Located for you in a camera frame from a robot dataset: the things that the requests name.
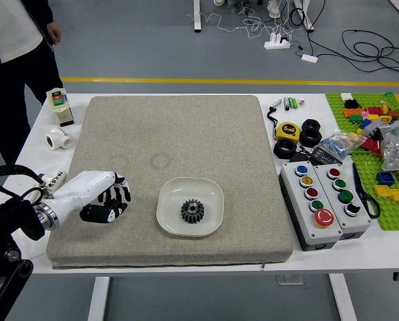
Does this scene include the yellow tape measure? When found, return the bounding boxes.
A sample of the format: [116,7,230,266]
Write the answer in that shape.
[274,121,301,142]

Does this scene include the white tube with writing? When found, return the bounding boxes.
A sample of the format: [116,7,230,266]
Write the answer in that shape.
[38,169,69,198]

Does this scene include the grey table bracket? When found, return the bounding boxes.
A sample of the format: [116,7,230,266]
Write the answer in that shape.
[275,274,303,286]

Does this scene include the grey brick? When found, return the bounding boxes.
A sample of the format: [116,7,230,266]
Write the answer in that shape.
[361,120,387,136]

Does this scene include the large black hex nut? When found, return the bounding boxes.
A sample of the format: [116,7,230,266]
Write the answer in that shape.
[301,118,321,133]
[273,138,298,160]
[299,128,323,148]

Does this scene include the grey-brown mat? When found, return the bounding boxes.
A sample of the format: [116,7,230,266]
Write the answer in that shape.
[46,95,294,270]

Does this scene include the white square plate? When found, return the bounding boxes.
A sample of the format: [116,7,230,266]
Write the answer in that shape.
[155,177,225,238]

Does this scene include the blue brick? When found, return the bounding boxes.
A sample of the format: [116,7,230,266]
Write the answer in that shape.
[376,171,396,186]

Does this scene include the thin black floor cable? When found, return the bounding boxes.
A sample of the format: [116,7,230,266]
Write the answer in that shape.
[288,5,315,57]

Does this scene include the thick black floor cable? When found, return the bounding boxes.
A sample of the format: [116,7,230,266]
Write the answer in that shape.
[341,29,399,84]

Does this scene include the long green brick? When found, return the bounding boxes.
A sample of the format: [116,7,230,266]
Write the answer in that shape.
[384,92,399,110]

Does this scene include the green brick baseplate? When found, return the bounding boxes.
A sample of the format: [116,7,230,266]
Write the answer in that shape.
[325,92,399,231]

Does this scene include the big black gear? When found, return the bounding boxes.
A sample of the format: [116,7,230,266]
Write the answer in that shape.
[180,199,205,225]

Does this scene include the silver stick with black lanyard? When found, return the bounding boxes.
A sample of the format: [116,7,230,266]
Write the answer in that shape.
[267,99,284,138]

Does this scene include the person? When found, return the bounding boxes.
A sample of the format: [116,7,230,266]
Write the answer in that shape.
[0,0,63,167]

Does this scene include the four-button grey control box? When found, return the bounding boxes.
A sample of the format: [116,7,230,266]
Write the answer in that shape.
[312,163,372,241]

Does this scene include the small black display module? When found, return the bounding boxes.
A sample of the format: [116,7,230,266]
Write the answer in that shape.
[311,146,343,167]

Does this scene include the five-button grey control box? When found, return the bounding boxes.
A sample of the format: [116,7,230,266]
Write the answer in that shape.
[278,162,343,252]

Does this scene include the red brick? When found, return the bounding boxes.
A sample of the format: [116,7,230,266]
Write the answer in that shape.
[359,137,382,154]

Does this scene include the black flat plate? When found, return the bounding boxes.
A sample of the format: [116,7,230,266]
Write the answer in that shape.
[288,149,315,165]

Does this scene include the clear bag of blue parts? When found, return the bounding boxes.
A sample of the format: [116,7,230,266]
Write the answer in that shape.
[314,129,364,160]

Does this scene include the white power strip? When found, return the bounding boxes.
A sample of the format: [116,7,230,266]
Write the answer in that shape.
[263,32,292,50]

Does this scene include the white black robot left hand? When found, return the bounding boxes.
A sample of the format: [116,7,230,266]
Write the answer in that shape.
[47,170,132,224]

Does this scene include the cream switch box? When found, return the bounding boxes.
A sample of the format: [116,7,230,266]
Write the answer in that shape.
[45,88,75,128]

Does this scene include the white floor cable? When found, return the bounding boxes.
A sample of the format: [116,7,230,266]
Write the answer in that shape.
[185,6,295,41]

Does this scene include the person's left hand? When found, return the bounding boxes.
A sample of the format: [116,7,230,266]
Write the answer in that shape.
[47,22,62,46]

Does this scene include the white pipe tee fitting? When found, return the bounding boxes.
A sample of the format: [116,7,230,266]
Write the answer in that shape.
[45,126,74,151]

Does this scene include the clear bag of silver screws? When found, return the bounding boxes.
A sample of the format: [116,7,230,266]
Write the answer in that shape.
[379,116,399,171]

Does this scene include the black scissors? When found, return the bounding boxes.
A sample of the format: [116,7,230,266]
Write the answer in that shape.
[352,163,381,220]

